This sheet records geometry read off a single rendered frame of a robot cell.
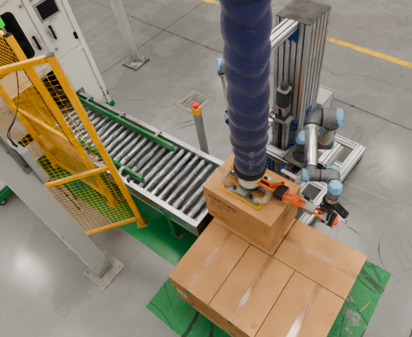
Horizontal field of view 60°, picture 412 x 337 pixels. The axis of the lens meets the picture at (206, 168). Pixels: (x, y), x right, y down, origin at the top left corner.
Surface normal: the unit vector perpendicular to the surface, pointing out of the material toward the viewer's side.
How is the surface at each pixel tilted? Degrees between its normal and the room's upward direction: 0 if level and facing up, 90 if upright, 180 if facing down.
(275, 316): 0
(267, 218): 1
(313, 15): 0
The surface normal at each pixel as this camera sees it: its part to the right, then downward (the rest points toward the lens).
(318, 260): -0.13, -0.61
